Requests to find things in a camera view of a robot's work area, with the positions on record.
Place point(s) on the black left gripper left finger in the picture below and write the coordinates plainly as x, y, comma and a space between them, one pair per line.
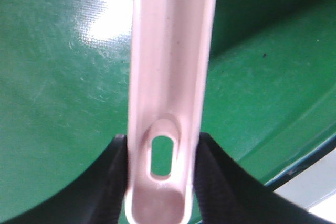
96, 196

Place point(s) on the white outer conveyor rim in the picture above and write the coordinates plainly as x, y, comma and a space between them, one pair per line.
310, 180

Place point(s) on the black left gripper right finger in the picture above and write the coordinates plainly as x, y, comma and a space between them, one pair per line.
226, 193

